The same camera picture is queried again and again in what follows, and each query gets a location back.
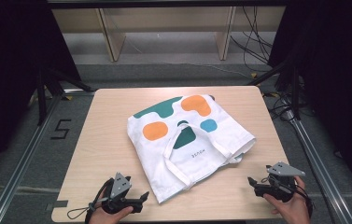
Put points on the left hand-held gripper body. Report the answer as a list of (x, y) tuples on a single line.
[(119, 186)]

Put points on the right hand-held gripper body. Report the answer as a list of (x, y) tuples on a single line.
[(281, 186)]

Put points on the white tote bag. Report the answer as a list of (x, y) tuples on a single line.
[(195, 161)]

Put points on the person's right hand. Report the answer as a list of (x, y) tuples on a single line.
[(293, 213)]

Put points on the person's left hand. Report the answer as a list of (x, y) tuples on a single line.
[(102, 217)]

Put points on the grey tape strip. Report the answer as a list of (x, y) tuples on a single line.
[(57, 205)]

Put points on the black tape floor numeral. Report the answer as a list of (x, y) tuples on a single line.
[(61, 129)]

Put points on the black metal stand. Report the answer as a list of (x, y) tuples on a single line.
[(294, 90), (42, 99)]

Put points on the black curtain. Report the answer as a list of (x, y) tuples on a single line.
[(5, 77), (341, 77)]

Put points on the light wooden desk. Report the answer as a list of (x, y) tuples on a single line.
[(114, 34)]

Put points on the aluminium floor rail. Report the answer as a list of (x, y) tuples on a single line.
[(21, 168), (320, 168)]

